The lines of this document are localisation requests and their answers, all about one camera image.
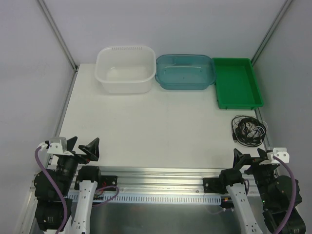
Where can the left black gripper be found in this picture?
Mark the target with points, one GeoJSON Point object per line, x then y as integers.
{"type": "Point", "coordinates": [79, 157]}

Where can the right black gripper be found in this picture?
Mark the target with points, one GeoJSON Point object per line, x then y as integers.
{"type": "Point", "coordinates": [251, 160]}

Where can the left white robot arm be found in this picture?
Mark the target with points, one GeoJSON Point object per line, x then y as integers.
{"type": "Point", "coordinates": [65, 195]}

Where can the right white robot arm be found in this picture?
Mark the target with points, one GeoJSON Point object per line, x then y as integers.
{"type": "Point", "coordinates": [277, 186]}

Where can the green plastic tray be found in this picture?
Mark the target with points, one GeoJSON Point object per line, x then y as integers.
{"type": "Point", "coordinates": [236, 84]}

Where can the white plastic tub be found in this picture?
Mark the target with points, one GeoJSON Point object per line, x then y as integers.
{"type": "Point", "coordinates": [126, 69]}

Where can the teal transparent plastic container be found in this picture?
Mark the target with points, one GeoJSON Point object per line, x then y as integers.
{"type": "Point", "coordinates": [185, 72]}

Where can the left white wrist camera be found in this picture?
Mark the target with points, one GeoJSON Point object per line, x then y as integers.
{"type": "Point", "coordinates": [55, 146]}

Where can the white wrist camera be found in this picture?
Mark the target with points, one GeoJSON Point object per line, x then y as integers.
{"type": "Point", "coordinates": [276, 155]}
{"type": "Point", "coordinates": [55, 146]}

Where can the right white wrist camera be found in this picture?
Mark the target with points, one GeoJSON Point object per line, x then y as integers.
{"type": "Point", "coordinates": [276, 155]}

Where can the aluminium mounting rail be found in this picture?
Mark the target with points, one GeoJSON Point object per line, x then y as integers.
{"type": "Point", "coordinates": [160, 181]}

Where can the white slotted cable duct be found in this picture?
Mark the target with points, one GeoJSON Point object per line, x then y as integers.
{"type": "Point", "coordinates": [167, 199]}

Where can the left aluminium frame post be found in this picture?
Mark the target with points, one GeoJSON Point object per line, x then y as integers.
{"type": "Point", "coordinates": [46, 12]}

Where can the aluminium frame post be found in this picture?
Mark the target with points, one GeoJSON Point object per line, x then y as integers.
{"type": "Point", "coordinates": [46, 12]}
{"type": "Point", "coordinates": [271, 30]}

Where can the right aluminium frame post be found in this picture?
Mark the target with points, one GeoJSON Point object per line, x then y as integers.
{"type": "Point", "coordinates": [271, 30]}

